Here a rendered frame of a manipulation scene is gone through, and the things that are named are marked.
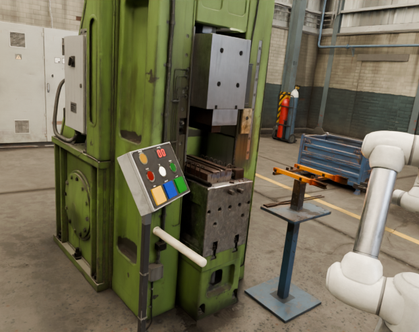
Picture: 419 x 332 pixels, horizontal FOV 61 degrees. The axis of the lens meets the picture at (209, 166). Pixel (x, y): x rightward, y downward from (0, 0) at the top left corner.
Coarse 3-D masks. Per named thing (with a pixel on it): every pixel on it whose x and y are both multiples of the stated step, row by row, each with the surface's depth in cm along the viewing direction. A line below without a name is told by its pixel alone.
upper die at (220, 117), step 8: (192, 112) 215; (200, 112) 209; (208, 112) 204; (216, 112) 202; (224, 112) 206; (232, 112) 211; (192, 120) 216; (200, 120) 210; (208, 120) 204; (216, 120) 204; (224, 120) 208; (232, 120) 212
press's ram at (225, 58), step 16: (208, 48) 191; (224, 48) 195; (240, 48) 203; (208, 64) 192; (224, 64) 198; (240, 64) 206; (192, 80) 204; (208, 80) 194; (224, 80) 201; (240, 80) 209; (192, 96) 205; (208, 96) 196; (224, 96) 203; (240, 96) 212
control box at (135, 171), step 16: (160, 144) 175; (128, 160) 154; (160, 160) 170; (176, 160) 182; (128, 176) 156; (144, 176) 156; (160, 176) 166; (176, 176) 177; (144, 192) 154; (144, 208) 156
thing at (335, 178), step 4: (296, 164) 256; (300, 168) 252; (304, 168) 249; (308, 168) 247; (312, 172) 244; (316, 172) 242; (320, 172) 239; (324, 172) 240; (328, 176) 234; (332, 176) 232; (336, 176) 231; (340, 176) 228; (336, 180) 231; (340, 180) 229; (344, 180) 226
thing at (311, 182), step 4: (276, 168) 239; (280, 172) 236; (284, 172) 233; (288, 172) 231; (292, 176) 228; (296, 176) 225; (300, 176) 224; (304, 180) 220; (308, 180) 218; (312, 180) 216; (316, 180) 215; (312, 184) 216; (316, 184) 214; (320, 184) 212; (324, 184) 209; (324, 188) 209
